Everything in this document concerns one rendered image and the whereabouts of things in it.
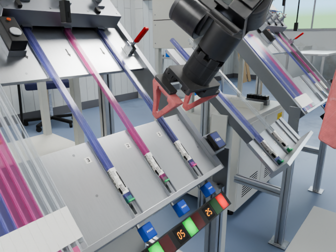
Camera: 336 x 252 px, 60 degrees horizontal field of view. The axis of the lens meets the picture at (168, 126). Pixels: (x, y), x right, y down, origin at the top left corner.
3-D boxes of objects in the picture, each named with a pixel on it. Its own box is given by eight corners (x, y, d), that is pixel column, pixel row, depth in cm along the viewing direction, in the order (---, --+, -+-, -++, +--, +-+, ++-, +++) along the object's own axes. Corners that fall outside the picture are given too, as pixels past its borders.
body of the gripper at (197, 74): (162, 73, 53) (183, 39, 48) (195, 70, 60) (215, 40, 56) (185, 98, 50) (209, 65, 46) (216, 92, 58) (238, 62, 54)
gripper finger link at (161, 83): (136, 106, 56) (158, 68, 50) (160, 101, 61) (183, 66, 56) (157, 132, 54) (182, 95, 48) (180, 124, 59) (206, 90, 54)
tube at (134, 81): (193, 166, 76) (196, 164, 75) (190, 168, 75) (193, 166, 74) (98, 28, 88) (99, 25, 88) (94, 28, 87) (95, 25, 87)
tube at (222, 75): (289, 151, 92) (292, 149, 92) (288, 152, 91) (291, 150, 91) (189, 40, 103) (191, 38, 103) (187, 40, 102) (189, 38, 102)
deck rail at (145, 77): (210, 177, 85) (224, 167, 81) (207, 179, 83) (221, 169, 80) (91, 7, 102) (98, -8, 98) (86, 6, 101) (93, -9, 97)
